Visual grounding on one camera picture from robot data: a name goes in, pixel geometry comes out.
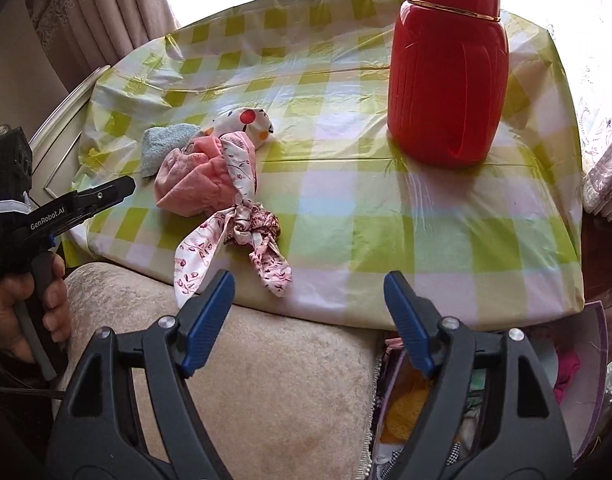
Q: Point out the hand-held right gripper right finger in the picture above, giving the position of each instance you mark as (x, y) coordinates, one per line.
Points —
(411, 320)

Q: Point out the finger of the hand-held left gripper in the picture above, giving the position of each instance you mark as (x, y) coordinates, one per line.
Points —
(108, 192)

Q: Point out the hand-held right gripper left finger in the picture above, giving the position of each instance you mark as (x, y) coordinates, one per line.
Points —
(208, 320)

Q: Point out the houndstooth cloth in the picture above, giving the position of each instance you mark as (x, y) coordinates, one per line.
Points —
(392, 462)

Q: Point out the purple storage box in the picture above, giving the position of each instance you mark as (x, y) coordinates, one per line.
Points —
(593, 360)

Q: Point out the person's left hand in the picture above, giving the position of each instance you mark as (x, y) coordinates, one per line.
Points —
(58, 300)

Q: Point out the white floral satin scarf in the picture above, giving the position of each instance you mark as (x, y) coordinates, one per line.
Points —
(193, 255)

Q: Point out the light blue towel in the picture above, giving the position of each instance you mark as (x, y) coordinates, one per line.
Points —
(161, 147)

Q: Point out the teal knitted cloth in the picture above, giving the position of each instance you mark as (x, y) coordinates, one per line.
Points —
(476, 379)

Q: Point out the pink cloth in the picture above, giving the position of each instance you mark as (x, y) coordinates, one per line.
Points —
(196, 180)

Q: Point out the yellow knitted cloth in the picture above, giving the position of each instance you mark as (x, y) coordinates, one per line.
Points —
(401, 415)

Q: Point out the pink floral scrunchie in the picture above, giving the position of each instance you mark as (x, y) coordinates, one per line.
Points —
(266, 225)

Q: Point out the green checkered tablecloth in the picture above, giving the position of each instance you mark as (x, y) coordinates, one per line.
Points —
(336, 200)

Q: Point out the white spotted cloth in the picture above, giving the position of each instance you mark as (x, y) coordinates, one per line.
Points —
(241, 120)

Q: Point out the magenta cloth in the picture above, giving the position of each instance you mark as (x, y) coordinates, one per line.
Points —
(568, 370)

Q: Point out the mauve patterned curtain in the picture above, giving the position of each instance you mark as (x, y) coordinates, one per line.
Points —
(101, 10)
(606, 175)

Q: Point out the red thermos jug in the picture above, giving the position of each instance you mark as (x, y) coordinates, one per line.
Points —
(446, 75)

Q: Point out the white lace curtain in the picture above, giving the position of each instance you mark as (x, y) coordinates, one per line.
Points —
(603, 60)

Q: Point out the white wooden frame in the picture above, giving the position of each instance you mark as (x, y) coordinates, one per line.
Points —
(61, 125)

